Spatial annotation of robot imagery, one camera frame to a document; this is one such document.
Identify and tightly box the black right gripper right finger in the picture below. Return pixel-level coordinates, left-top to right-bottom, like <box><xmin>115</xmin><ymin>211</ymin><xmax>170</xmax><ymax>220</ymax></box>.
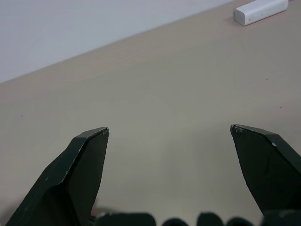
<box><xmin>230</xmin><ymin>124</ymin><xmax>301</xmax><ymax>216</ymax></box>

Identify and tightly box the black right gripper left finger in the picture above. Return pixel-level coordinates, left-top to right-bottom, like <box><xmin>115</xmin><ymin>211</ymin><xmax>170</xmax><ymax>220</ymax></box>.
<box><xmin>4</xmin><ymin>127</ymin><xmax>110</xmax><ymax>226</ymax></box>

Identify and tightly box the white rectangular power bank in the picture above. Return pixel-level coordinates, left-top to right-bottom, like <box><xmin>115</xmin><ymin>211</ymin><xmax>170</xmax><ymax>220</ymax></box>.
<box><xmin>233</xmin><ymin>0</ymin><xmax>289</xmax><ymax>27</ymax></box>

